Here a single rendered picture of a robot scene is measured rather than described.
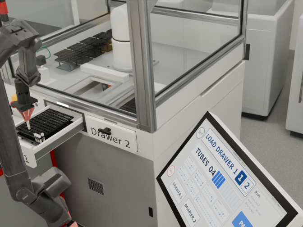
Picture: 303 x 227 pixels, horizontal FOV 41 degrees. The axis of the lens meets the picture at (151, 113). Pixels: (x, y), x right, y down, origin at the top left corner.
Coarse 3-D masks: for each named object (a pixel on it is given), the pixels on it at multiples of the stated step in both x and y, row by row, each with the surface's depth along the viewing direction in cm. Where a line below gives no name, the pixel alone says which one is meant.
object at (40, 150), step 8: (40, 112) 208; (64, 112) 208; (72, 112) 204; (72, 120) 207; (80, 120) 198; (16, 128) 198; (64, 128) 192; (72, 128) 195; (80, 128) 199; (56, 136) 187; (64, 136) 192; (32, 144) 192; (40, 144) 181; (48, 144) 184; (56, 144) 188; (40, 152) 181; (48, 152) 186
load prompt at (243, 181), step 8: (208, 136) 132; (216, 136) 129; (208, 144) 131; (216, 144) 128; (224, 144) 125; (216, 152) 126; (224, 152) 123; (224, 160) 122; (232, 160) 119; (224, 168) 121; (232, 168) 118; (240, 168) 115; (232, 176) 117; (240, 176) 114; (248, 176) 112; (240, 184) 113; (248, 184) 111; (256, 184) 109; (248, 192) 110
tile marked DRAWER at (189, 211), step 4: (188, 200) 127; (184, 204) 128; (188, 204) 126; (192, 204) 125; (180, 208) 129; (184, 208) 127; (188, 208) 126; (192, 208) 124; (184, 212) 126; (188, 212) 125; (192, 212) 124; (196, 212) 122; (184, 216) 126; (188, 216) 124; (192, 216) 123; (196, 216) 122; (188, 220) 123; (192, 220) 122; (196, 220) 121; (188, 224) 123; (192, 224) 122
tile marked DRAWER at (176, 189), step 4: (176, 180) 136; (172, 184) 137; (176, 184) 135; (180, 184) 133; (172, 188) 136; (176, 188) 134; (180, 188) 133; (172, 192) 135; (176, 192) 133; (180, 192) 132; (184, 192) 130; (176, 196) 133; (180, 196) 131; (184, 196) 129; (176, 200) 132; (180, 200) 130
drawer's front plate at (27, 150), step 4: (20, 144) 176; (24, 144) 176; (24, 148) 175; (28, 148) 173; (24, 152) 177; (28, 152) 175; (32, 152) 175; (24, 156) 179; (28, 156) 176; (32, 156) 176; (28, 160) 178; (32, 160) 176; (28, 164) 180; (32, 164) 178; (36, 164) 179
